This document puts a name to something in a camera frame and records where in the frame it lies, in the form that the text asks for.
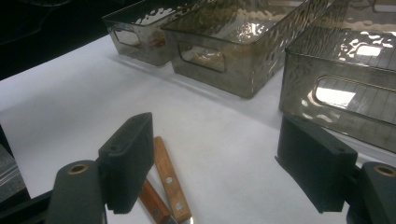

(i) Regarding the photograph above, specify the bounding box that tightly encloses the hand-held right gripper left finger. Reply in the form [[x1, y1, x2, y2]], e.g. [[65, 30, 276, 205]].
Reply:
[[97, 111, 156, 216]]

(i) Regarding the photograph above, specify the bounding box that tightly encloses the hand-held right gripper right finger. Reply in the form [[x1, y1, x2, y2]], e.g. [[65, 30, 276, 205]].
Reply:
[[275, 114, 359, 215]]

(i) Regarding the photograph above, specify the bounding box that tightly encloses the light wooden-handled fork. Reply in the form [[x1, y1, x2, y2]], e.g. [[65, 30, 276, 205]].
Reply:
[[153, 135, 194, 224]]

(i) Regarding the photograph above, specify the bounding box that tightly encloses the dark wooden-handled knife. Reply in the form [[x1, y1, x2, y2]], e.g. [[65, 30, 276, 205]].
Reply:
[[138, 178, 179, 224]]

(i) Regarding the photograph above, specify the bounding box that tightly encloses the smoky clear bin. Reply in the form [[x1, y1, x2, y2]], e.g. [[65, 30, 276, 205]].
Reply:
[[161, 0, 330, 100], [278, 0, 396, 154], [102, 0, 200, 67]]

